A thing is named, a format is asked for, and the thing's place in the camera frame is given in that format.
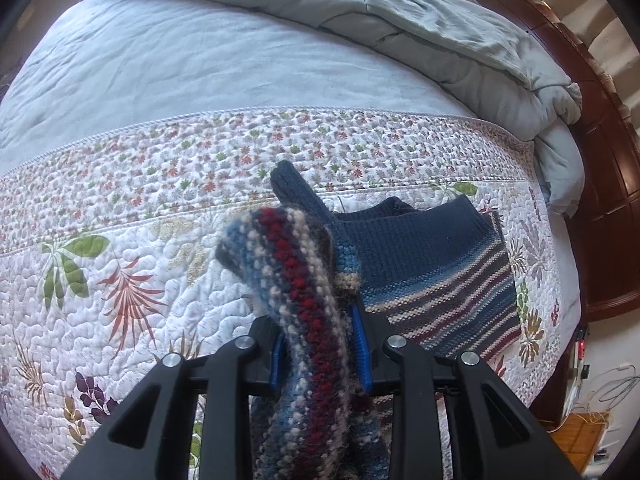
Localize orange wooden nightstand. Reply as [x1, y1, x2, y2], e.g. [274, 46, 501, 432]
[546, 409, 615, 467]

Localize tangled white cables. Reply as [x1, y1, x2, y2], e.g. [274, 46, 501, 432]
[582, 364, 640, 413]

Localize floral quilted bedspread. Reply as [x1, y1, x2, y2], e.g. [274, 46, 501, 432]
[0, 105, 581, 480]

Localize power strip with red light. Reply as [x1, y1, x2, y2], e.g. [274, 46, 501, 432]
[574, 326, 592, 382]

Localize beige pleated curtain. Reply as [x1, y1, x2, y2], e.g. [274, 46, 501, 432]
[515, 0, 640, 128]

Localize grey-blue comforter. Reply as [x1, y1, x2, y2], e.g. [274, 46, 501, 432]
[82, 0, 587, 217]

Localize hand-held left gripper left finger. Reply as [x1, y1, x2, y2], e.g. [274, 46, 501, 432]
[60, 317, 287, 480]

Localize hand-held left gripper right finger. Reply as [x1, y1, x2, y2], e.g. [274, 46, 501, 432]
[349, 304, 585, 480]

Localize dark wooden headboard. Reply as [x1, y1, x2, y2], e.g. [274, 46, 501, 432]
[470, 0, 640, 323]

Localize striped knit sweater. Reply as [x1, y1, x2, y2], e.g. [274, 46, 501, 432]
[215, 160, 523, 480]

